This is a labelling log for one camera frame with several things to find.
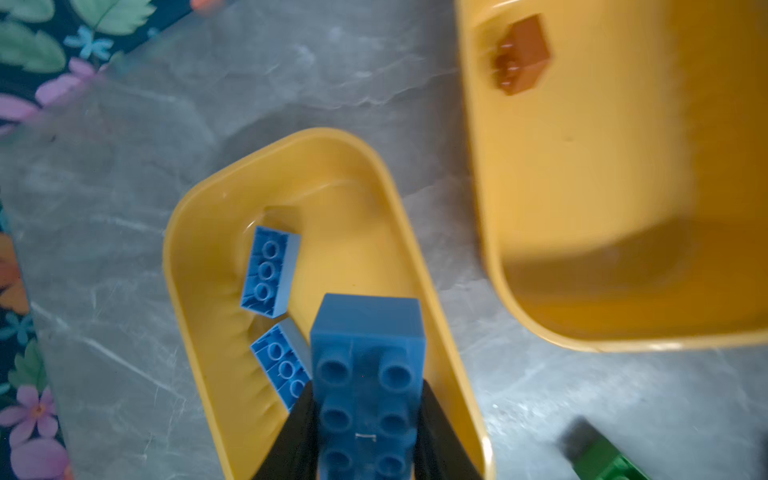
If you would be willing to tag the middle yellow plastic bin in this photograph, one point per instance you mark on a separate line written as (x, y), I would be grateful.
(622, 201)

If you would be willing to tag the brown lego small brick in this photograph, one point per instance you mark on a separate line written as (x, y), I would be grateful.
(522, 56)

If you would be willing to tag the blue lego brick top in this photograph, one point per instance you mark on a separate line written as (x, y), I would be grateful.
(285, 357)

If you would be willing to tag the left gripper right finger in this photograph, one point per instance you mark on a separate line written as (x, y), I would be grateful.
(438, 453)

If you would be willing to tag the left yellow plastic bin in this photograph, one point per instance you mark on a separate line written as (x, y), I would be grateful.
(334, 190)

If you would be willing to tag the blue long lego brick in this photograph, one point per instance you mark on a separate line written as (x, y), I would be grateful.
(270, 271)

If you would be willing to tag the yellow plastic bin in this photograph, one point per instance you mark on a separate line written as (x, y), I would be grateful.
(622, 201)
(334, 190)

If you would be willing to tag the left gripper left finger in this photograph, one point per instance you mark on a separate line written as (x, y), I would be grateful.
(294, 454)

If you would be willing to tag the green long lego brick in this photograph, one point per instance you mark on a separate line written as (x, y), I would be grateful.
(593, 457)

